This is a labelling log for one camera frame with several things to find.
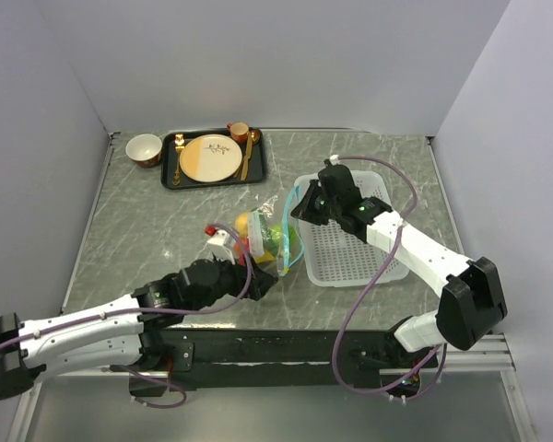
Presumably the gold knife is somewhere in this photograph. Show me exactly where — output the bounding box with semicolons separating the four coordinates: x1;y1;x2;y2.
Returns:
240;131;253;180

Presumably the white and red bowl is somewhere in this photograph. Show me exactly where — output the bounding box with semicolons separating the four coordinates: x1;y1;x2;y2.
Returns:
125;134;162;169

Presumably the yellow toy potato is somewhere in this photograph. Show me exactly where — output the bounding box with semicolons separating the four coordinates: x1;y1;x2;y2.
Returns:
234;212;250;236

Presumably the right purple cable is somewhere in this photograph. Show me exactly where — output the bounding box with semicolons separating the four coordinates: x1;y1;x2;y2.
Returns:
329;155;446;402

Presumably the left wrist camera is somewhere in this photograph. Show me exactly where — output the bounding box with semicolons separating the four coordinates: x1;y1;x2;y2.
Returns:
205;225;237;264

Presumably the purple cable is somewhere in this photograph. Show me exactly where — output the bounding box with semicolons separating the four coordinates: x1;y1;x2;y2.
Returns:
0;223;254;410
329;155;446;402

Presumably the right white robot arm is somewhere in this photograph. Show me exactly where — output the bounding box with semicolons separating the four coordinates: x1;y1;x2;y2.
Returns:
291;164;507;366

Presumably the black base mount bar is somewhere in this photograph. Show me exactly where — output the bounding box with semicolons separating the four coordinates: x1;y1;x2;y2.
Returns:
130;328;438;391

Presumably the white plastic basket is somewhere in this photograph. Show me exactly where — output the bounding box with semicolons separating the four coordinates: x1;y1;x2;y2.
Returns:
294;170;409;288

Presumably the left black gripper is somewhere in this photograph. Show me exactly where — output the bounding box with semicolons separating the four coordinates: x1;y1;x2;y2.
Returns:
186;249;277;314

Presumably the gold spoon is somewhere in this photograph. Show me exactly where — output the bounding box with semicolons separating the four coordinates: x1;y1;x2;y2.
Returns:
251;129;262;145

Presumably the orange cup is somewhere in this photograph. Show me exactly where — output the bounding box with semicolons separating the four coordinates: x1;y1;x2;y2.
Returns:
227;122;250;144

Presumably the orange toy pumpkin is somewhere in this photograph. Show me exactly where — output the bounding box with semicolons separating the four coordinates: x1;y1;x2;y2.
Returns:
233;237;250;256

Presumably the yellow toy banana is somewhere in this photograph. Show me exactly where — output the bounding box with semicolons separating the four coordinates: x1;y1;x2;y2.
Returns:
253;250;277;263

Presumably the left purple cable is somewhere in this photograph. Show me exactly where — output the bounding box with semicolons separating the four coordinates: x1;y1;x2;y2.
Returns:
0;223;254;410

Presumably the gold fork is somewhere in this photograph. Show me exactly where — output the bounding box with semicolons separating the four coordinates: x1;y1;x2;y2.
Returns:
172;134;185;186

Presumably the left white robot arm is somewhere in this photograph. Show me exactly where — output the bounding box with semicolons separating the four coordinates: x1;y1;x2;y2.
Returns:
0;258;277;401

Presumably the orange and cream plate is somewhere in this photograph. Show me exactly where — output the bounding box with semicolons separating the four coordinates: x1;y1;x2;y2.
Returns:
179;134;242;183

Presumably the green toy fruit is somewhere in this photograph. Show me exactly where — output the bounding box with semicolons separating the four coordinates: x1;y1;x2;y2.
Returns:
269;224;299;247

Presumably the clear zip top bag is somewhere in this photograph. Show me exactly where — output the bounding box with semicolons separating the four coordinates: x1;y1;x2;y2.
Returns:
234;185;305;277

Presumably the black serving tray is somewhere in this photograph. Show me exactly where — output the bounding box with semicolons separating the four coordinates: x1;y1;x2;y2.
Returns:
160;128;267;191

